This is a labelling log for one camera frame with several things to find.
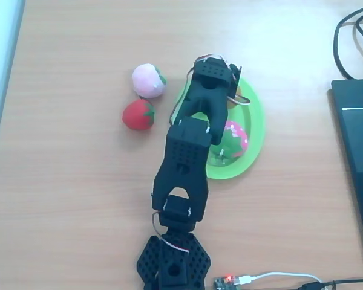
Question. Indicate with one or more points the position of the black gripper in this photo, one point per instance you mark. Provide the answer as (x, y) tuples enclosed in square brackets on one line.
[(217, 133)]

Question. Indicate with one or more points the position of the pale pink plush peach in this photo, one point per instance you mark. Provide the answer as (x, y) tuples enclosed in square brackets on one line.
[(145, 80)]

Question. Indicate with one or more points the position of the motor controller board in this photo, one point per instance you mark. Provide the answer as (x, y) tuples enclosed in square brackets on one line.
[(222, 283)]

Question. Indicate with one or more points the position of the red plush tomato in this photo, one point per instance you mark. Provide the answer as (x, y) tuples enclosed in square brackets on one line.
[(134, 116)]

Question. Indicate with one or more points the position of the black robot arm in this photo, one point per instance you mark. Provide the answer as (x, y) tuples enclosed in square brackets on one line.
[(184, 157)]

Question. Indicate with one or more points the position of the black laptop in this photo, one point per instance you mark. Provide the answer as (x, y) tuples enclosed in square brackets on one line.
[(360, 151)]

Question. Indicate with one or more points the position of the green oval plate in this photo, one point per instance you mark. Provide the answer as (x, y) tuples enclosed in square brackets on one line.
[(254, 121)]

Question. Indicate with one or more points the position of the pink plush strawberry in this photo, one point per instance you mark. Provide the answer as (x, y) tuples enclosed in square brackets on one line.
[(239, 133)]

